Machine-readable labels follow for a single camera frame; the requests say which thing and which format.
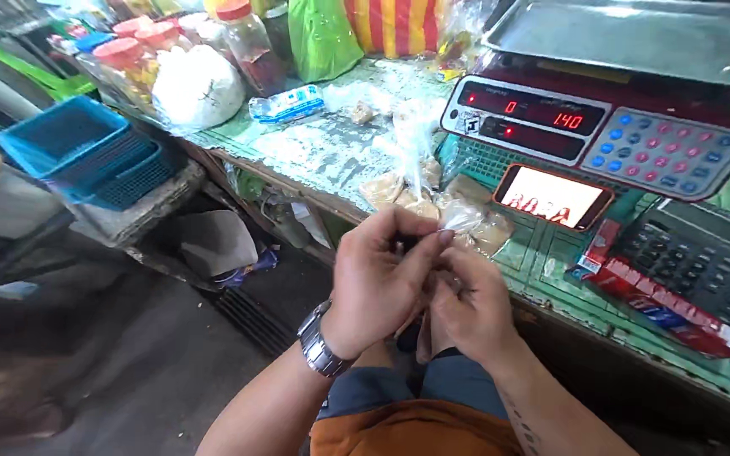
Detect person's right hand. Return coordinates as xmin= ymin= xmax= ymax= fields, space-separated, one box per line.
xmin=425 ymin=246 xmax=519 ymax=366

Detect person's left hand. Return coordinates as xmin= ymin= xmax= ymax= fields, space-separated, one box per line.
xmin=321 ymin=204 xmax=456 ymax=361

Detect knotted clear plastic bag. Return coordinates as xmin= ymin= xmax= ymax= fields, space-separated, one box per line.
xmin=438 ymin=198 xmax=489 ymax=240

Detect person's left forearm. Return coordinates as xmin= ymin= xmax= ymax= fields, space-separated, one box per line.
xmin=194 ymin=299 xmax=356 ymax=456

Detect person's right forearm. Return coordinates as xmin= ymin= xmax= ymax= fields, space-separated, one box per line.
xmin=484 ymin=339 xmax=640 ymax=456

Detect pile of brown powder bags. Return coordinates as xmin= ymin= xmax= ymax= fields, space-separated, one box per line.
xmin=359 ymin=155 xmax=515 ymax=259

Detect person's legs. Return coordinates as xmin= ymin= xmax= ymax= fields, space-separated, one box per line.
xmin=319 ymin=304 xmax=510 ymax=421

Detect smartphone with orange case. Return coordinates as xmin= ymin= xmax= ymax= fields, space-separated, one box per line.
xmin=492 ymin=163 xmax=616 ymax=233

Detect green plastic basket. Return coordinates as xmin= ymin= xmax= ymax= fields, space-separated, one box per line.
xmin=435 ymin=130 xmax=632 ymax=194

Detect small bag, light brown lump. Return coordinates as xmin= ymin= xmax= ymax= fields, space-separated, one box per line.
xmin=349 ymin=100 xmax=376 ymax=125

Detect green wooden counter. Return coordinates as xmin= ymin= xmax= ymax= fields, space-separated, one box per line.
xmin=99 ymin=54 xmax=730 ymax=419

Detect person's body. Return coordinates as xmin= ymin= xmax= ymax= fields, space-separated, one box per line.
xmin=309 ymin=399 xmax=523 ymax=456

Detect purple wrapper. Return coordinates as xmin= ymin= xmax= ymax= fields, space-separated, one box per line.
xmin=218 ymin=246 xmax=280 ymax=288

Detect blue and white plastic pack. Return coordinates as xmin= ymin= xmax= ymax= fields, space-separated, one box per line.
xmin=248 ymin=84 xmax=327 ymax=125

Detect black floor grate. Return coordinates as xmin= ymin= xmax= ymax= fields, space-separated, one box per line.
xmin=212 ymin=286 xmax=296 ymax=358

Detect pale cardboard sheet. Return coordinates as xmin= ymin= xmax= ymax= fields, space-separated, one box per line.
xmin=180 ymin=209 xmax=259 ymax=277

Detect clear bag with yellow packets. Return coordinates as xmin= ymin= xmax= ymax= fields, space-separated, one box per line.
xmin=433 ymin=0 xmax=488 ymax=83

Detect red yellow striped bag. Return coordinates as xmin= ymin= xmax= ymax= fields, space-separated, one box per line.
xmin=345 ymin=0 xmax=441 ymax=59

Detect red toothpaste box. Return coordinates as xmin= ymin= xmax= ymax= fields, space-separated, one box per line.
xmin=569 ymin=220 xmax=730 ymax=360

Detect bright green plastic bag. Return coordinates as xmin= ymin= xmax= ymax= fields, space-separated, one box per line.
xmin=287 ymin=0 xmax=365 ymax=83

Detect group of plastic jars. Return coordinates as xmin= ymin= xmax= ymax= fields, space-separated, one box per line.
xmin=74 ymin=0 xmax=296 ymax=118

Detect black desk calculator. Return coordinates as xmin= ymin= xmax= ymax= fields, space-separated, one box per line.
xmin=606 ymin=198 xmax=730 ymax=330

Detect red digital weighing scale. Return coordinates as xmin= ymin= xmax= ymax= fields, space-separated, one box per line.
xmin=439 ymin=51 xmax=730 ymax=204

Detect full white plastic bag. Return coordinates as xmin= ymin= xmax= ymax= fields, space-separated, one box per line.
xmin=151 ymin=44 xmax=245 ymax=133

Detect worn wooden bench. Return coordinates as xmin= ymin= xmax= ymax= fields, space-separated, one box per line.
xmin=64 ymin=152 xmax=233 ymax=292

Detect silver metal scale tray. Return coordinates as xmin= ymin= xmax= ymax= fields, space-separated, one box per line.
xmin=482 ymin=0 xmax=730 ymax=91

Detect blue plastic baskets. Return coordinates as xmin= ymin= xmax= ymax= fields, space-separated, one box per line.
xmin=0 ymin=94 xmax=176 ymax=212

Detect lime green plastic sheet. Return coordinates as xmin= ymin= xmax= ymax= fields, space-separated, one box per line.
xmin=0 ymin=41 xmax=96 ymax=103

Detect white paper scrap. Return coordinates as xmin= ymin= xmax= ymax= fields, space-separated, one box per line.
xmin=0 ymin=280 xmax=41 ymax=301

